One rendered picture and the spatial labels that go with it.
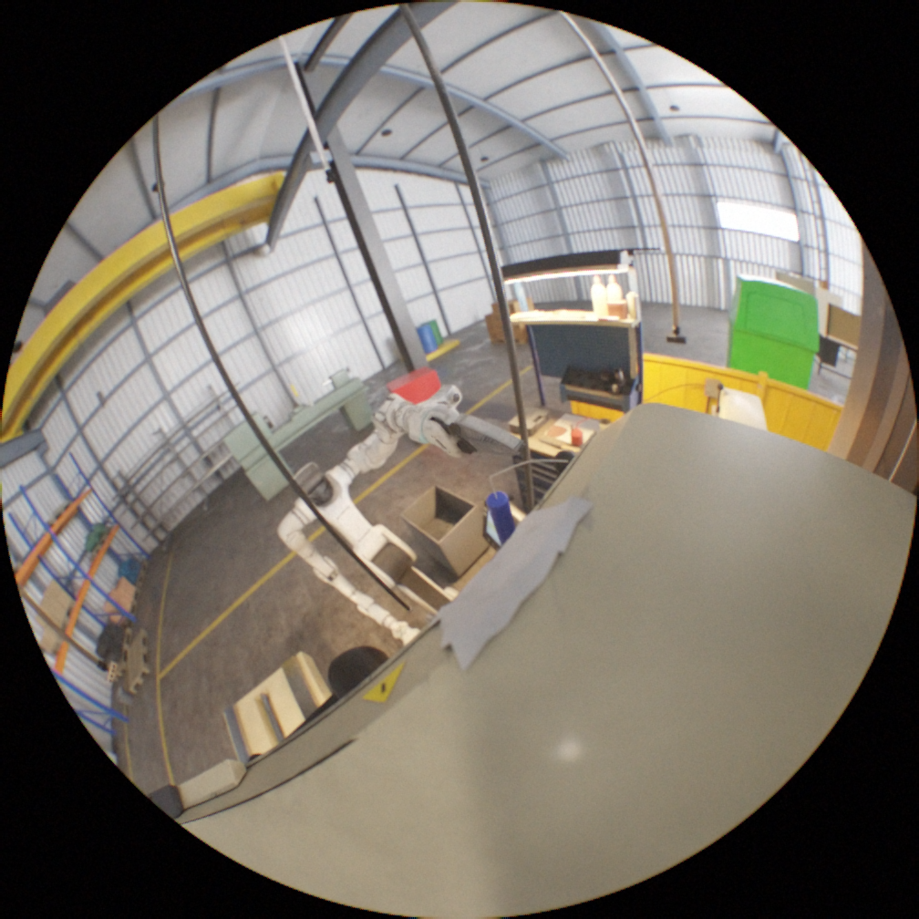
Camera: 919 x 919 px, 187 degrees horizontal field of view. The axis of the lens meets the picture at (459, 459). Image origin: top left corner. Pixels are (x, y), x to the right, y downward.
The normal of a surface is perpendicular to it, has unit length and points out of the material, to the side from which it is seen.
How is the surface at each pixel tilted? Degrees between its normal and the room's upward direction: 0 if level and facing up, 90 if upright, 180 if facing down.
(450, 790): 0
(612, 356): 90
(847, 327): 90
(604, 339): 90
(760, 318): 84
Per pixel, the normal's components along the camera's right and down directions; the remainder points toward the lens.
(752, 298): -0.70, 0.51
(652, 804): -0.29, -0.77
